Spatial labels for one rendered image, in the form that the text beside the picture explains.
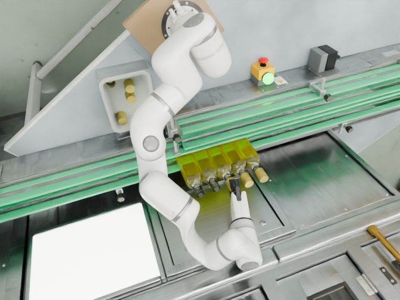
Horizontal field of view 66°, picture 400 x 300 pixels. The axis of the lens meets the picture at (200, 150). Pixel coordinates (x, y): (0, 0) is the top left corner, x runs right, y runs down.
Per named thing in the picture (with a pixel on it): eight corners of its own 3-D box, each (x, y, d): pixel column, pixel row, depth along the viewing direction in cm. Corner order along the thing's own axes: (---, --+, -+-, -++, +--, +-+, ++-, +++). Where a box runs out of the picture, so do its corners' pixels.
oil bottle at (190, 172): (173, 155, 126) (189, 192, 111) (171, 144, 122) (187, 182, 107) (186, 150, 127) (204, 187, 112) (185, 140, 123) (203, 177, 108)
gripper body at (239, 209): (253, 236, 98) (246, 208, 107) (256, 217, 92) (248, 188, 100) (230, 238, 98) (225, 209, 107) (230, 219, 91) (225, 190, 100)
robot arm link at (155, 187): (211, 174, 80) (201, 171, 95) (148, 119, 78) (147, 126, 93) (171, 223, 78) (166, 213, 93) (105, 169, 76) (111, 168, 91)
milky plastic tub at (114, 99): (111, 121, 121) (113, 134, 115) (94, 69, 106) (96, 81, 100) (154, 111, 125) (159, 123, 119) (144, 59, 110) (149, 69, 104)
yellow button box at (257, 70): (249, 78, 131) (258, 86, 126) (250, 62, 126) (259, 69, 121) (264, 74, 132) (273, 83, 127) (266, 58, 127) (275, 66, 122)
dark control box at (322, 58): (306, 64, 137) (318, 73, 131) (309, 47, 131) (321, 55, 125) (322, 61, 138) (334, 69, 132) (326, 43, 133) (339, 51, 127)
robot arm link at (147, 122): (151, 97, 89) (114, 132, 87) (152, 86, 76) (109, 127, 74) (184, 131, 91) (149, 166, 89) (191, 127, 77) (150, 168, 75)
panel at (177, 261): (31, 238, 115) (25, 333, 91) (28, 233, 113) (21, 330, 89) (252, 170, 133) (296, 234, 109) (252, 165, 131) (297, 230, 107)
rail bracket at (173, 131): (168, 143, 120) (177, 163, 112) (162, 107, 109) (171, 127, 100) (175, 141, 121) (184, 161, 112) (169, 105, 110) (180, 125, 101)
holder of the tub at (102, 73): (114, 131, 125) (117, 143, 120) (94, 69, 107) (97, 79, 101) (156, 121, 129) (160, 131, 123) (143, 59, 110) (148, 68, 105)
